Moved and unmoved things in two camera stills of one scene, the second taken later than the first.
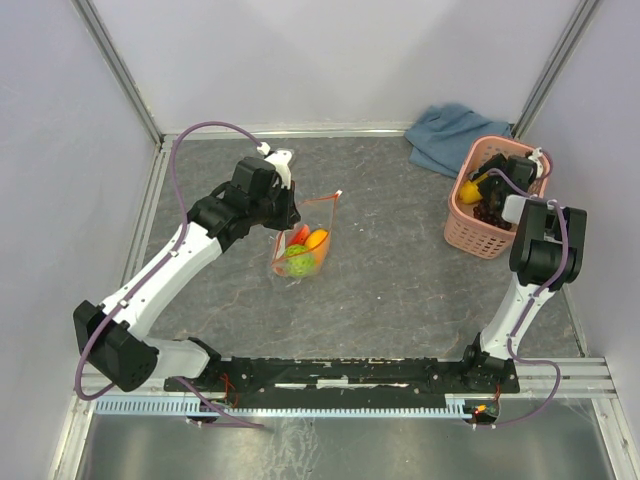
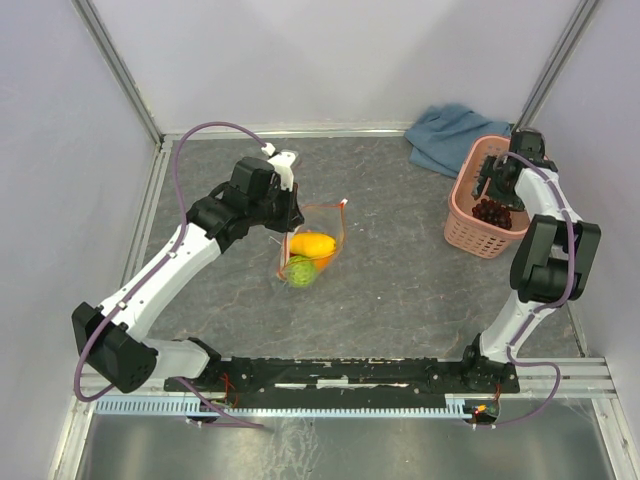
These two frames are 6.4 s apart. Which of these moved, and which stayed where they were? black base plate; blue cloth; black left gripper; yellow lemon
Moved: yellow lemon
Stayed: black base plate; blue cloth; black left gripper
